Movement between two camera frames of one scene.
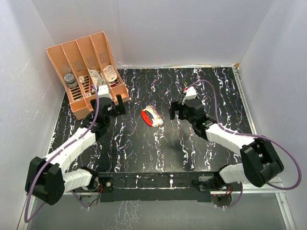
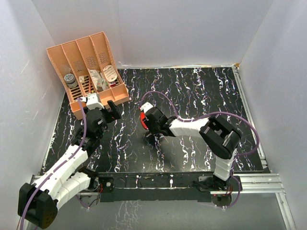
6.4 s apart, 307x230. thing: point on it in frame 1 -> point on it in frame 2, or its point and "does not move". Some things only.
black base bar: x=159 y=187 does not move
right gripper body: x=183 y=112 -> x=154 y=128
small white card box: x=81 y=79 does not move
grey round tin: x=69 y=79 does not move
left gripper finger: x=119 y=99 -> x=114 y=109
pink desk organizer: x=82 y=63 does not move
